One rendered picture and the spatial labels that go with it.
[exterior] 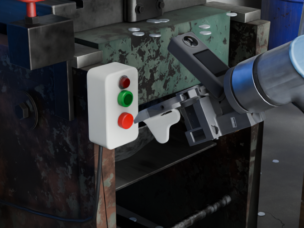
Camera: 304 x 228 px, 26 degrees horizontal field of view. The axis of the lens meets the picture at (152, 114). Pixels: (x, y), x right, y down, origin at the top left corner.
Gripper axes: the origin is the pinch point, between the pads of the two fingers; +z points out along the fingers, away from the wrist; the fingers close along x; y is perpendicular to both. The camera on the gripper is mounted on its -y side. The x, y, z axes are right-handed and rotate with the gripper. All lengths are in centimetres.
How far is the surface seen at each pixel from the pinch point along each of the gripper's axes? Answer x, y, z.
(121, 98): -1.2, -3.7, 4.7
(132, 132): 2.3, 2.3, 9.3
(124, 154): 21.0, 6.2, 36.6
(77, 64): -2.9, -12.1, 10.5
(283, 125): 134, 21, 79
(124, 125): -0.9, 0.5, 7.0
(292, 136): 127, 25, 71
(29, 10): -9.6, -22.3, 8.6
